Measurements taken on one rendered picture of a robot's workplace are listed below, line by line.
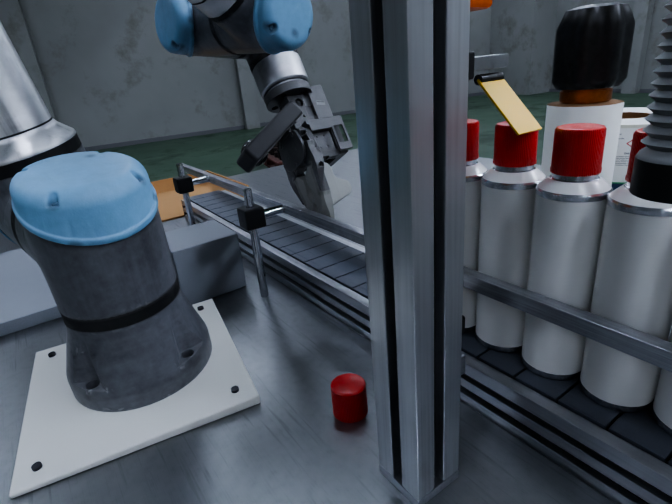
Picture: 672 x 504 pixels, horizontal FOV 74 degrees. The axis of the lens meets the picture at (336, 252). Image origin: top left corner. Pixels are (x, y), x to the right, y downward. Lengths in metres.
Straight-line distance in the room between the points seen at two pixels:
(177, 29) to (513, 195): 0.45
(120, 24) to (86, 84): 1.28
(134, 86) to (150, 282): 9.67
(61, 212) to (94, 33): 9.71
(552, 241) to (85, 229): 0.38
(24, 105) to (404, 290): 0.44
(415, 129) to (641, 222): 0.17
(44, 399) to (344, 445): 0.32
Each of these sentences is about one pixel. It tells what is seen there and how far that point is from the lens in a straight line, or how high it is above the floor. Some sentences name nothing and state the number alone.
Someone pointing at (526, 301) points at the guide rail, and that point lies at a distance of 0.38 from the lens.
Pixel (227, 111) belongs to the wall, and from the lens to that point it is 10.37.
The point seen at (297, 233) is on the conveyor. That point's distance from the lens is 0.77.
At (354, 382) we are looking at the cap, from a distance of 0.44.
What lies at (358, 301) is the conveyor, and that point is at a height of 0.88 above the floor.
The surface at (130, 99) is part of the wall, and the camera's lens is 10.10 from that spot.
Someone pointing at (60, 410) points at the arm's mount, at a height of 0.84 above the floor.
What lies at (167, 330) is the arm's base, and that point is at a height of 0.91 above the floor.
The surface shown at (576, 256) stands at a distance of 0.38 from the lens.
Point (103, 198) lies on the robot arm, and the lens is 0.44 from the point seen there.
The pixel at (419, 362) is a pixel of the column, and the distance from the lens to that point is 0.30.
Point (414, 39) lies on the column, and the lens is 0.24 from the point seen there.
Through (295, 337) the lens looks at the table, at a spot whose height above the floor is 0.83.
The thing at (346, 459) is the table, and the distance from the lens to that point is 0.42.
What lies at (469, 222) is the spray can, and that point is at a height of 1.00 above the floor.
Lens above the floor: 1.14
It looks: 23 degrees down
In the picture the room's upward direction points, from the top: 5 degrees counter-clockwise
